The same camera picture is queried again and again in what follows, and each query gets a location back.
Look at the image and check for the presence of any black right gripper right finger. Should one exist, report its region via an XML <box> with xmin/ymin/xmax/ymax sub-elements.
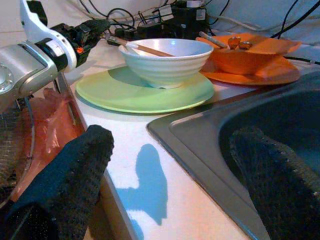
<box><xmin>229</xmin><ymin>126</ymin><xmax>320</xmax><ymax>240</ymax></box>

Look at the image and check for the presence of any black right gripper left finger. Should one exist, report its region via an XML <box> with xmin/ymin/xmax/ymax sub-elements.
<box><xmin>0</xmin><ymin>124</ymin><xmax>115</xmax><ymax>240</ymax></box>

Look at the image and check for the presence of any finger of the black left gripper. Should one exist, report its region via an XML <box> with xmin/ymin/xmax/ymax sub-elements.
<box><xmin>83</xmin><ymin>19</ymin><xmax>112</xmax><ymax>38</ymax></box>

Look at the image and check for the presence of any wooden chopstick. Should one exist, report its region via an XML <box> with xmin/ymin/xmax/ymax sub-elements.
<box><xmin>104</xmin><ymin>34</ymin><xmax>176</xmax><ymax>58</ymax></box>

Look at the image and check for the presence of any light green plate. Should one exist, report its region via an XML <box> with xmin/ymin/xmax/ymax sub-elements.
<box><xmin>75</xmin><ymin>65</ymin><xmax>215</xmax><ymax>115</ymax></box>

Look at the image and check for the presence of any white ribbed bowl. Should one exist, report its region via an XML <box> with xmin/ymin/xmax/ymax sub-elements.
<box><xmin>118</xmin><ymin>38</ymin><xmax>215</xmax><ymax>90</ymax></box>

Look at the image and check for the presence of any white ceramic spoon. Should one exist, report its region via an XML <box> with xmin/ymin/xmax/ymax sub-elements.
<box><xmin>124</xmin><ymin>41</ymin><xmax>141</xmax><ymax>55</ymax></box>

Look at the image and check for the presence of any pink plastic bag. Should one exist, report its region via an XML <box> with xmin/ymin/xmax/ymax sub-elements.
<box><xmin>9</xmin><ymin>87</ymin><xmax>87</xmax><ymax>201</ymax></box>

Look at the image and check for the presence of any black power strip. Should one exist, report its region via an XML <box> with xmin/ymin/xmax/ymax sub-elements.
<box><xmin>113</xmin><ymin>21</ymin><xmax>176</xmax><ymax>39</ymax></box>

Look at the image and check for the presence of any stainless steel sink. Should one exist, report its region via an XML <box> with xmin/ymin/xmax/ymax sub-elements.
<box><xmin>146</xmin><ymin>72</ymin><xmax>320</xmax><ymax>240</ymax></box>

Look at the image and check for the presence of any black labelled adapter box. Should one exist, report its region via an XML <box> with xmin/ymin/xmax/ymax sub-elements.
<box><xmin>172</xmin><ymin>4</ymin><xmax>210</xmax><ymax>32</ymax></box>

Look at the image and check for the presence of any orange plate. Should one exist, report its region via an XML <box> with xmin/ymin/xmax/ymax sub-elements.
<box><xmin>199</xmin><ymin>56</ymin><xmax>301</xmax><ymax>86</ymax></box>

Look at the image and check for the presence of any metal spoon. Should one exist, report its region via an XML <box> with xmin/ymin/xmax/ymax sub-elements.
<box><xmin>198</xmin><ymin>31</ymin><xmax>242</xmax><ymax>50</ymax></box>
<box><xmin>238</xmin><ymin>40</ymin><xmax>254</xmax><ymax>50</ymax></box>

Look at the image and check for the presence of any orange bowl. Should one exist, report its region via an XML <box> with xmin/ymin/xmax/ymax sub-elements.
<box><xmin>195</xmin><ymin>32</ymin><xmax>303</xmax><ymax>76</ymax></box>

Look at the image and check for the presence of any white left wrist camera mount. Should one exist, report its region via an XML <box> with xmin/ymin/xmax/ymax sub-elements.
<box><xmin>19</xmin><ymin>0</ymin><xmax>77</xmax><ymax>68</ymax></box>

